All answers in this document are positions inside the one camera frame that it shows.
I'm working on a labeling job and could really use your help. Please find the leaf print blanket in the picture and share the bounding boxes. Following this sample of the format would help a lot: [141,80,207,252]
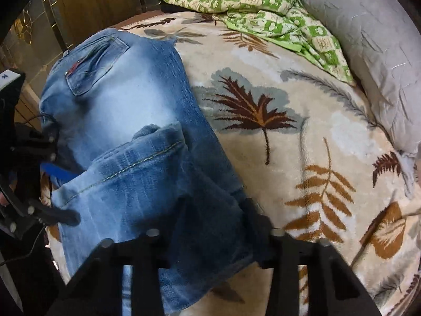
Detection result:
[41,11,421,316]

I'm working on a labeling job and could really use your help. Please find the blue denim pants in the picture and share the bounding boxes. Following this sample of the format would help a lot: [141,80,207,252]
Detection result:
[39,28,275,315]

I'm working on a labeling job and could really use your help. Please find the grey quilted pillow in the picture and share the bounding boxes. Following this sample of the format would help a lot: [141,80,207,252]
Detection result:
[300,0,421,200]

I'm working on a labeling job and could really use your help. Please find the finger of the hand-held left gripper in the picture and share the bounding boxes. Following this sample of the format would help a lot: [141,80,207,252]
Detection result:
[13,122,81,185]
[10,197,81,234]

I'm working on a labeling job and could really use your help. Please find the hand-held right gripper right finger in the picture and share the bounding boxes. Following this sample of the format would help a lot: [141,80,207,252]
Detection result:
[242,199,384,316]

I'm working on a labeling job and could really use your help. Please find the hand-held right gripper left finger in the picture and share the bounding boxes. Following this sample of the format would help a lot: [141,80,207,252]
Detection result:
[49,229,173,316]

